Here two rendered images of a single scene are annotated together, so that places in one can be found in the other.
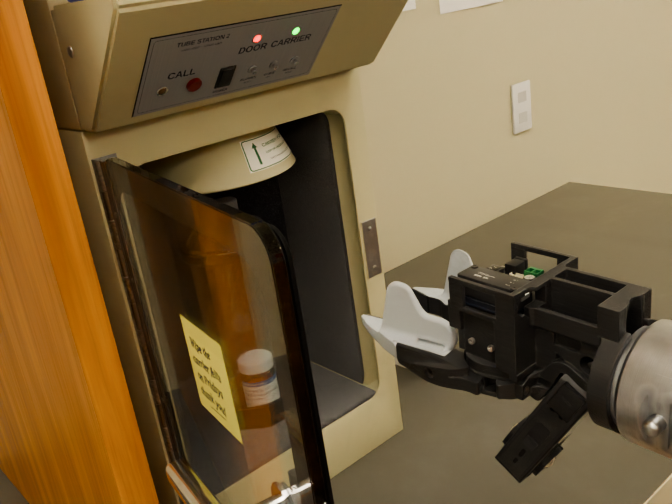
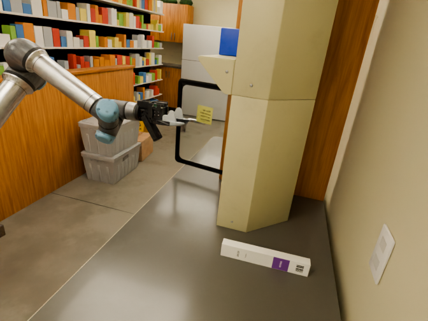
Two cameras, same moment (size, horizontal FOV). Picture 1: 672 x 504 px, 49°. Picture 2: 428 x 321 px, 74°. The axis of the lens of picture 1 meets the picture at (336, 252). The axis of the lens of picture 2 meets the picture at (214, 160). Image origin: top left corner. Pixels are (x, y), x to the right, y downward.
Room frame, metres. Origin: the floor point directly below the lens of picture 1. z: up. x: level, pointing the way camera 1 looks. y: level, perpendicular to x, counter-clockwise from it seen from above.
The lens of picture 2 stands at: (1.49, -0.61, 1.56)
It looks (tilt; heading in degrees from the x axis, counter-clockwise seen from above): 23 degrees down; 142
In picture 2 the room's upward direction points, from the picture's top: 6 degrees clockwise
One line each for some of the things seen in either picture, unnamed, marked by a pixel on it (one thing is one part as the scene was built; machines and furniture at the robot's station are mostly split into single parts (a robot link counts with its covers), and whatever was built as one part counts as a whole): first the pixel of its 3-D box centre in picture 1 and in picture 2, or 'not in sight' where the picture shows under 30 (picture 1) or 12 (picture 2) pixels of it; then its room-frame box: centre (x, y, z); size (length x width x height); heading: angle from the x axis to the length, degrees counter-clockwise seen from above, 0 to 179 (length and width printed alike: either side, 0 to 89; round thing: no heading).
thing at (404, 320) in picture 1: (402, 316); (179, 114); (0.49, -0.04, 1.26); 0.09 x 0.03 x 0.06; 51
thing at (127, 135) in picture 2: not in sight; (112, 132); (-1.62, 0.31, 0.49); 0.60 x 0.42 x 0.33; 129
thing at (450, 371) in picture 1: (455, 358); not in sight; (0.45, -0.07, 1.24); 0.09 x 0.05 x 0.02; 51
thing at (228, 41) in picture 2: not in sight; (236, 42); (0.61, 0.11, 1.56); 0.10 x 0.10 x 0.09; 39
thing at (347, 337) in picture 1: (212, 275); not in sight; (0.82, 0.15, 1.19); 0.26 x 0.24 x 0.35; 129
